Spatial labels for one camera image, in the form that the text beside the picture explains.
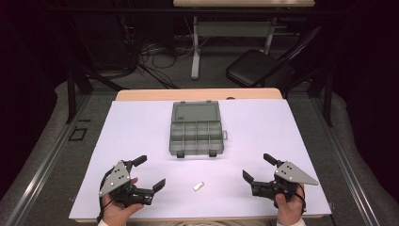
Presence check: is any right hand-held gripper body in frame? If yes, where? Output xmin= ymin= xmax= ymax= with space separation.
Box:
xmin=250 ymin=160 xmax=319 ymax=200

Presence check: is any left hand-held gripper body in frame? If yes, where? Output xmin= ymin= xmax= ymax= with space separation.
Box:
xmin=99 ymin=160 xmax=155 ymax=208

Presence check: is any grey plastic compartment box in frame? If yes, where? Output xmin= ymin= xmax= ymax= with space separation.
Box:
xmin=168 ymin=100 xmax=229 ymax=159

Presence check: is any person's left hand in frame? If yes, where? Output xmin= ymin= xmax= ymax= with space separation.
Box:
xmin=102 ymin=177 xmax=144 ymax=226

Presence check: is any person's right hand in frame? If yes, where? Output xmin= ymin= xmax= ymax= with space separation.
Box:
xmin=275 ymin=185 xmax=307 ymax=225

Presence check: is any white table mat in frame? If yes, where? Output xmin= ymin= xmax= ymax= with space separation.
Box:
xmin=68 ymin=98 xmax=333 ymax=220

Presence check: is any person's white right sleeve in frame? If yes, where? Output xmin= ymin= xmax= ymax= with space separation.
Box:
xmin=276 ymin=218 xmax=307 ymax=226

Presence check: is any black metal stand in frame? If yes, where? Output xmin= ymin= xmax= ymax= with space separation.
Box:
xmin=281 ymin=67 xmax=334 ymax=128
xmin=65 ymin=60 xmax=128 ymax=125

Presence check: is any wooden table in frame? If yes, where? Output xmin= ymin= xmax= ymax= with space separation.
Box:
xmin=74 ymin=88 xmax=325 ymax=224

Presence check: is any black folding chair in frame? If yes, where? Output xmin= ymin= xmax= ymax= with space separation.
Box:
xmin=225 ymin=25 xmax=325 ymax=96

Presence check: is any desk with white legs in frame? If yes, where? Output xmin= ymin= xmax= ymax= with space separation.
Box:
xmin=172 ymin=0 xmax=316 ymax=80

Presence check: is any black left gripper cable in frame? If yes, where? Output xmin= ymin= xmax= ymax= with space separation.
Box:
xmin=96 ymin=167 xmax=116 ymax=223

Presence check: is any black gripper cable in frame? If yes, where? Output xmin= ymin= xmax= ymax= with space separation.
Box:
xmin=96 ymin=167 xmax=116 ymax=223
xmin=276 ymin=181 xmax=308 ymax=215

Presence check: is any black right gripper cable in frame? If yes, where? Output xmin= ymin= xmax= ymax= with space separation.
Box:
xmin=276 ymin=181 xmax=308 ymax=215

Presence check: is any bundle of floor cables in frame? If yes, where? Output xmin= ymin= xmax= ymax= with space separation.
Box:
xmin=120 ymin=17 xmax=201 ymax=90

